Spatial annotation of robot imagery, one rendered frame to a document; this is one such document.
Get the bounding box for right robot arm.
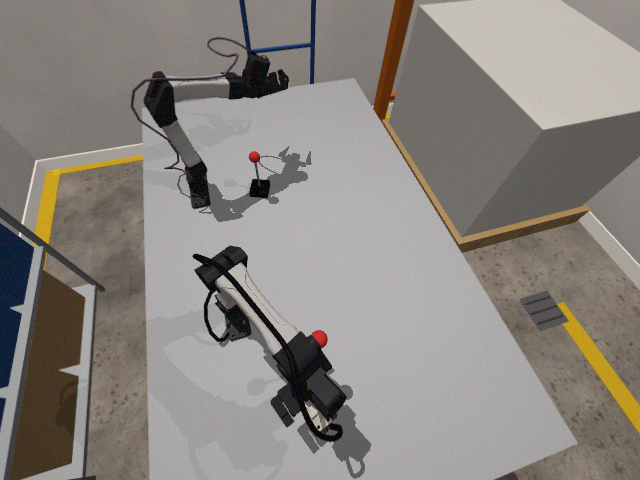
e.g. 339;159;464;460
194;246;347;421

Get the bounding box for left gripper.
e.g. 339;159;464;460
257;69;289;98

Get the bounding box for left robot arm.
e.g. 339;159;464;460
144;55;270;209

